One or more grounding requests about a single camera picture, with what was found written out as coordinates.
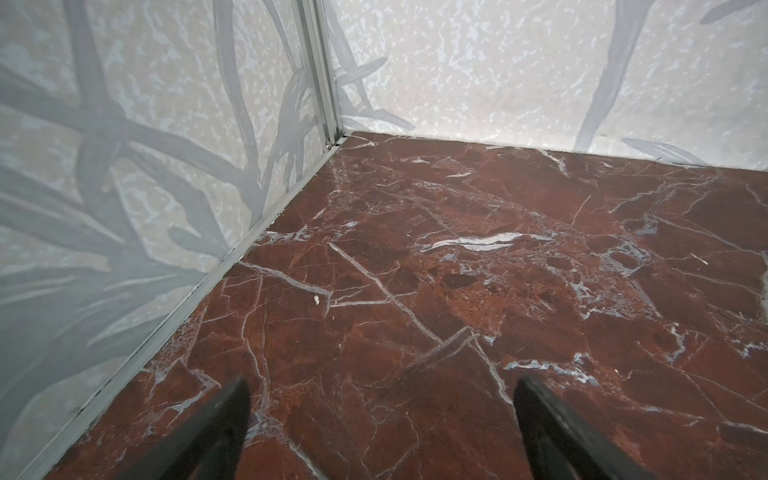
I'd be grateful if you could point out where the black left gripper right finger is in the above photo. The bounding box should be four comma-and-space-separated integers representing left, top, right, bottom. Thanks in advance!
513, 377, 654, 479

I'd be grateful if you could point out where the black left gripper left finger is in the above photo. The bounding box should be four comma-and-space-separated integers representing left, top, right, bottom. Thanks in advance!
118, 377, 251, 479

